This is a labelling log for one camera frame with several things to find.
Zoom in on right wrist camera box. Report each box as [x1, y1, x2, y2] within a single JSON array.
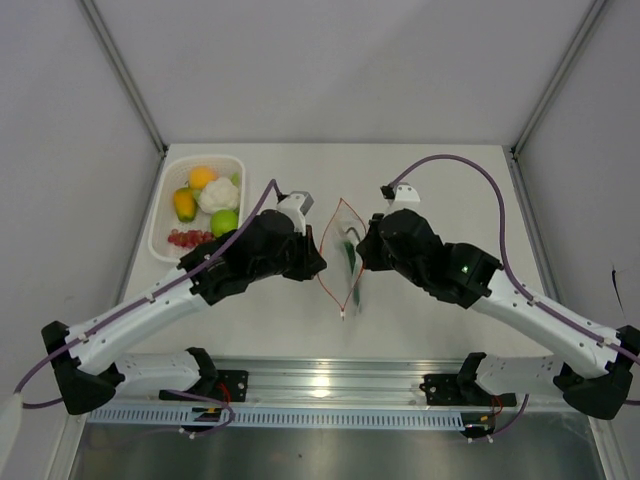
[[380, 182, 421, 205]]

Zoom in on red grape bunch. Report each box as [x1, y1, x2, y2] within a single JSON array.
[[167, 229, 214, 249]]

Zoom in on clear zip bag orange zipper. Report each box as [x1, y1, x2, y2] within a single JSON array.
[[317, 198, 366, 321]]

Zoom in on right aluminium corner post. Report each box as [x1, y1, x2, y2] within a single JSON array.
[[510, 0, 614, 161]]

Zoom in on white slotted cable duct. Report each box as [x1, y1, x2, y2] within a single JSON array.
[[88, 404, 465, 431]]

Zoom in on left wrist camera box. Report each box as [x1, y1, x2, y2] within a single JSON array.
[[276, 191, 314, 232]]

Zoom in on left aluminium corner post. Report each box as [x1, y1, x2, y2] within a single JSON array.
[[76, 0, 168, 156]]

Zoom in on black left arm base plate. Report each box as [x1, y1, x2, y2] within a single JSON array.
[[158, 370, 249, 403]]

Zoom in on aluminium rail frame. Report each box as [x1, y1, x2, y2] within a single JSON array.
[[108, 355, 534, 407]]

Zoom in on green apple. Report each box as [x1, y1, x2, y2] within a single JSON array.
[[210, 210, 239, 238]]

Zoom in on orange round fruit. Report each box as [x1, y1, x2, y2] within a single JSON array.
[[188, 166, 218, 190]]

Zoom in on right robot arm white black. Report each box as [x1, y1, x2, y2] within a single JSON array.
[[356, 209, 639, 420]]

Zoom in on white cauliflower with green leaves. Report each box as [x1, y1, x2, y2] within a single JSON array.
[[196, 177, 240, 214]]

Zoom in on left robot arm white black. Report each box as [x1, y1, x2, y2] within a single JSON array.
[[42, 206, 326, 415]]

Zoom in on white perforated plastic basket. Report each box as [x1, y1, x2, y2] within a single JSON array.
[[148, 155, 245, 265]]

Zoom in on green scallion stalks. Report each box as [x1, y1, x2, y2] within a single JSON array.
[[339, 226, 362, 314]]

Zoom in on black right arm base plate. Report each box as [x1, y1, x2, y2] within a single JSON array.
[[419, 374, 517, 407]]

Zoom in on aluminium corner post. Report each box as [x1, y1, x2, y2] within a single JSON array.
[[76, 0, 168, 156], [510, 0, 614, 161]]

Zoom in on yellow-green mango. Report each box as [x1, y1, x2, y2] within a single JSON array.
[[173, 187, 197, 223]]

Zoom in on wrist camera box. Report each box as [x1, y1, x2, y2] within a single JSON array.
[[276, 191, 314, 232], [380, 182, 421, 205]]

